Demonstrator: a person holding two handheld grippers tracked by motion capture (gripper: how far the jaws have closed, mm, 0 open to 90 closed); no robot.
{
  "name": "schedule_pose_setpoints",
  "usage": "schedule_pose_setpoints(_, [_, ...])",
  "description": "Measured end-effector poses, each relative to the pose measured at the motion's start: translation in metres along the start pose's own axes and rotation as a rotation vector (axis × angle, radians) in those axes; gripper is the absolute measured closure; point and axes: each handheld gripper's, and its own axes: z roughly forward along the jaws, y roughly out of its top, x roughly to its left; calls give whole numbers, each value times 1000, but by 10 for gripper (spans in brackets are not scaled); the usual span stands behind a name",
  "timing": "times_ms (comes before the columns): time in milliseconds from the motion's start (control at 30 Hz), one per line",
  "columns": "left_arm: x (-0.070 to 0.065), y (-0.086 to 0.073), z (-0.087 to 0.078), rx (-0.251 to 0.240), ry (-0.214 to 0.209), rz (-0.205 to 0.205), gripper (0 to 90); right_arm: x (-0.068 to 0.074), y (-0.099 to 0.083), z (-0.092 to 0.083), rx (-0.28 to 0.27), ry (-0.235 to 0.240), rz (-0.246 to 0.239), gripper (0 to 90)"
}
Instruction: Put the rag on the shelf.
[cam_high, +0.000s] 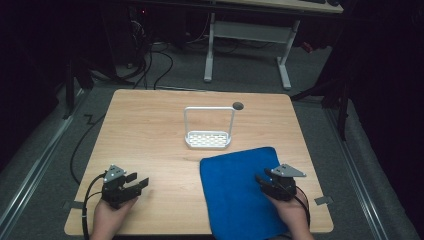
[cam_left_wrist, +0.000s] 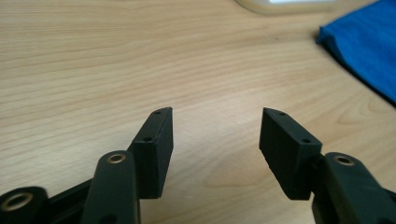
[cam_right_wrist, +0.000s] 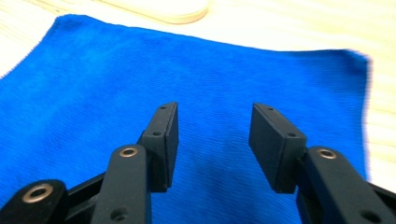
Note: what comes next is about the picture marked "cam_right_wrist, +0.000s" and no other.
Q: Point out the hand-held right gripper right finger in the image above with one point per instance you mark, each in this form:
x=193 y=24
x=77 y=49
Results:
x=277 y=149

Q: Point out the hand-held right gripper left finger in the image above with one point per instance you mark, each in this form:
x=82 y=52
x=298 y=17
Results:
x=158 y=146

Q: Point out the blue cloth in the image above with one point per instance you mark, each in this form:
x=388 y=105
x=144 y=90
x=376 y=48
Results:
x=218 y=93

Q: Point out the light wooden board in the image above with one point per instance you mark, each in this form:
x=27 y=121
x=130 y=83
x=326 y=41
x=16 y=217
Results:
x=168 y=11

